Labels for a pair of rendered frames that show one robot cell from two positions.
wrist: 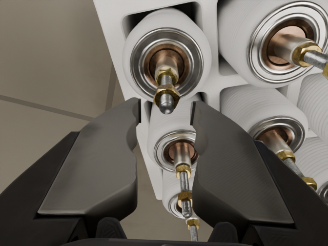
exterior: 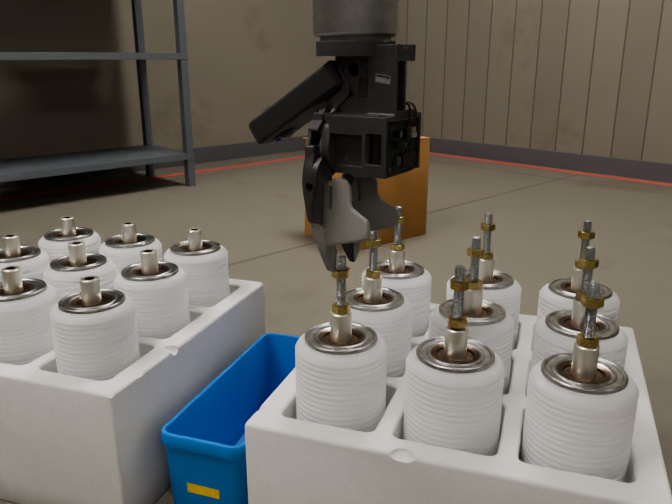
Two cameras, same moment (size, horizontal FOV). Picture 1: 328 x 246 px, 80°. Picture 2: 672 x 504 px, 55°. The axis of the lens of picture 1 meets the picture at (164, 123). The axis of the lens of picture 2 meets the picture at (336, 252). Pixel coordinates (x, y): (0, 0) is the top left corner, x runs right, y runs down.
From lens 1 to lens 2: 0.65 m
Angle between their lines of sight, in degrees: 91
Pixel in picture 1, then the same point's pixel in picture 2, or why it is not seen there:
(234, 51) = (359, 319)
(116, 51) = (308, 430)
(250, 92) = not seen: hidden behind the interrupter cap
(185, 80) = (361, 331)
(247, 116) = (434, 324)
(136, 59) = (318, 345)
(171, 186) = (535, 389)
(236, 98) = not seen: hidden behind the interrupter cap
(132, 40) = (302, 347)
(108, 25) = (278, 424)
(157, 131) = (412, 364)
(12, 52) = not seen: outside the picture
